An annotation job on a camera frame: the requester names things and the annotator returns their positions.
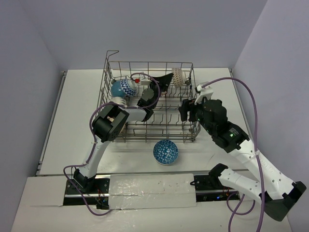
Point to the grey wire dish rack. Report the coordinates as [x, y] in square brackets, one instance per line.
[165, 123]

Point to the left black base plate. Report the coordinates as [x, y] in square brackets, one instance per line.
[97, 195]

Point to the red patterned bowl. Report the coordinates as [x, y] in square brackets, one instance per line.
[128, 88]

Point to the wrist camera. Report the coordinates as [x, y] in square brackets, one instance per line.
[203, 90]
[142, 79]

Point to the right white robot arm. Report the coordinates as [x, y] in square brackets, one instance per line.
[272, 189]

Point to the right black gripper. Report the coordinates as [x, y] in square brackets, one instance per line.
[183, 109]

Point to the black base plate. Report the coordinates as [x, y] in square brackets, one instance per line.
[97, 195]
[209, 190]

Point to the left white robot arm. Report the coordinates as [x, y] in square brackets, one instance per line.
[107, 122]

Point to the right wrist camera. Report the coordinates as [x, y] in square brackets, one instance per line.
[203, 90]

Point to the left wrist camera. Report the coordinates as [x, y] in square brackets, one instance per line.
[142, 79]

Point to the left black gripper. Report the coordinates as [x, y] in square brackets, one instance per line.
[157, 86]

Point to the grey patterned bowl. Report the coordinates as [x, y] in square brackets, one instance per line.
[179, 77]

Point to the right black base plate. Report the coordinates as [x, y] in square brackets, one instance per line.
[209, 190]

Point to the plain blue bowl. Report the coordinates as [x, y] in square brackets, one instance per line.
[116, 89]

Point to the blue patterned bowl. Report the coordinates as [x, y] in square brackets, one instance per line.
[165, 152]

